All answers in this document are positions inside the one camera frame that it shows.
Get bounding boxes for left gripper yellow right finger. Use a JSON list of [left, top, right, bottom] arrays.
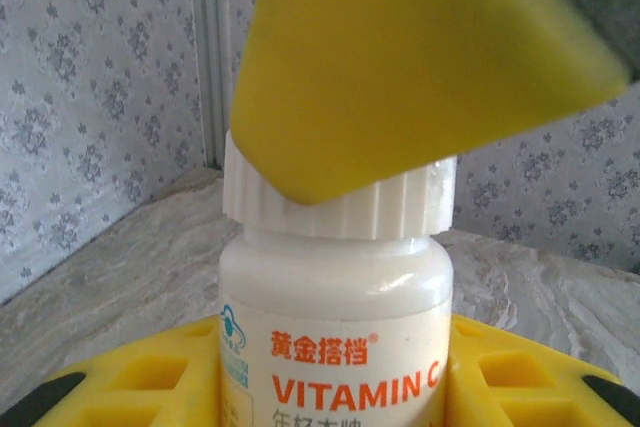
[[446, 313, 640, 427]]

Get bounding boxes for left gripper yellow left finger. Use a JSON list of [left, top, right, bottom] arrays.
[[22, 315, 225, 427]]

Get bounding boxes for white ribbed bottle cap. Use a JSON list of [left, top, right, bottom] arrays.
[[222, 127, 459, 241]]

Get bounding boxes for white vitamin C bottle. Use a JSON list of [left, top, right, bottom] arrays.
[[218, 224, 455, 427]]

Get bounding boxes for aluminium frame post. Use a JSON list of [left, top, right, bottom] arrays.
[[191, 0, 227, 169]]

